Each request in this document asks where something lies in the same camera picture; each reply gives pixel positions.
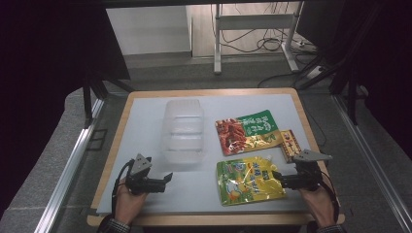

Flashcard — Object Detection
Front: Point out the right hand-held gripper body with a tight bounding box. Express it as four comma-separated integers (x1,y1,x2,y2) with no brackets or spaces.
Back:
291,149,334,192

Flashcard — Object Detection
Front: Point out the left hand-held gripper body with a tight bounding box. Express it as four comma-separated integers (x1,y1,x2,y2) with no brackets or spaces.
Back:
124,152,155,196

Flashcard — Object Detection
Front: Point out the yellow spouted pouch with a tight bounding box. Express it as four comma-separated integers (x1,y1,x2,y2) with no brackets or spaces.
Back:
216,154,288,207

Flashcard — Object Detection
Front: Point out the clear plastic container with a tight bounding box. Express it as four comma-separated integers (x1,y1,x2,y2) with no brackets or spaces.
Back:
160,98,207,164

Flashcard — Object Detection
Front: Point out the green and red seasoning packet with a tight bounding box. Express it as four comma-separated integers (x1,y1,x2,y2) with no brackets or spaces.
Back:
215,109,286,157

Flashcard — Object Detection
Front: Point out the person's right hand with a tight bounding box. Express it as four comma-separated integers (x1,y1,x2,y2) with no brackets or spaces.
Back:
299,183,336,228

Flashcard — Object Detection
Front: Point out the person's left hand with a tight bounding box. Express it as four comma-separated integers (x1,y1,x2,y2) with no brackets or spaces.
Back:
114,183,149,226

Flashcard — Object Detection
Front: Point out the black metal stand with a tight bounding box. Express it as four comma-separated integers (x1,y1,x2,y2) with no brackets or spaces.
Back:
82,72,136,128
295,54,361,126

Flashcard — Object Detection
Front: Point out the white power strip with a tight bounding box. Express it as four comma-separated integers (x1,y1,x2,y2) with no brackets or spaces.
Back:
305,65,326,81
292,40,318,54

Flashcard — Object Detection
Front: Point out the black curtain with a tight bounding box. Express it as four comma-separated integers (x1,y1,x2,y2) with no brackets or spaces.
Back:
295,0,412,160
0,0,131,218

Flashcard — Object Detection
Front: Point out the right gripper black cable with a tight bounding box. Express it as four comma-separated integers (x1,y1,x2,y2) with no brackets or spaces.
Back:
319,169,340,224

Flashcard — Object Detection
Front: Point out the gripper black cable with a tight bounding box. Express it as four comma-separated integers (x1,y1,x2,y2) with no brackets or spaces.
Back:
319,169,340,224
111,158,135,216

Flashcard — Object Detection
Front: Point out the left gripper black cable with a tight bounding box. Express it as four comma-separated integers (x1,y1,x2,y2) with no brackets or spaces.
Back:
111,158,135,216

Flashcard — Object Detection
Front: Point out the thin black cable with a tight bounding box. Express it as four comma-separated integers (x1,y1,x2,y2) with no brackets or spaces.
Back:
304,106,327,149

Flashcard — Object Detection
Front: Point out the aluminium frame rail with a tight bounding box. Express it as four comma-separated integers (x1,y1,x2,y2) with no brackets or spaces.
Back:
33,96,106,233
332,93,412,233

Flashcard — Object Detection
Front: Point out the long black floor cable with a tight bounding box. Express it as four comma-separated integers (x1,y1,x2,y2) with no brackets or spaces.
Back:
257,71,307,89

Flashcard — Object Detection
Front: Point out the black floor cable bundle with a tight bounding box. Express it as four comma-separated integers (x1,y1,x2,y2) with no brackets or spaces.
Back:
210,3,320,54

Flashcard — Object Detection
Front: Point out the white metal desk frame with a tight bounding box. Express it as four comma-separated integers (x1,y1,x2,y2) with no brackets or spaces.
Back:
212,2,305,76

